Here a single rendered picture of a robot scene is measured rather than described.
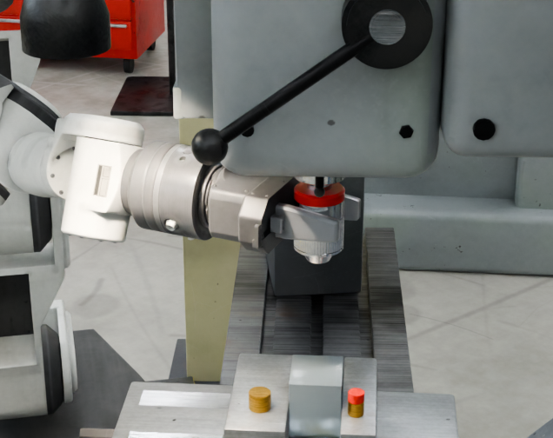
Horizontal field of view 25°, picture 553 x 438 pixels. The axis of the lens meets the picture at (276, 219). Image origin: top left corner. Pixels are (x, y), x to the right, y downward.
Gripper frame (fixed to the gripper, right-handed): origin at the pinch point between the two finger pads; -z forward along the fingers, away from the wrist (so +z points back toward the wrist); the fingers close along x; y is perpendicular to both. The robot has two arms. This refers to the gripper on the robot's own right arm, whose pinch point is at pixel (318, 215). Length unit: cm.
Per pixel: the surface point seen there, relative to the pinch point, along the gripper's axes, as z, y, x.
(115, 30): 249, 107, 380
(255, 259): 29, 32, 49
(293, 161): -1.5, -9.1, -10.0
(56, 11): 15.3, -21.8, -18.3
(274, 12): 0.0, -21.7, -10.6
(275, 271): 22, 28, 40
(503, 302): 31, 125, 229
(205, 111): 8.8, -10.6, -5.6
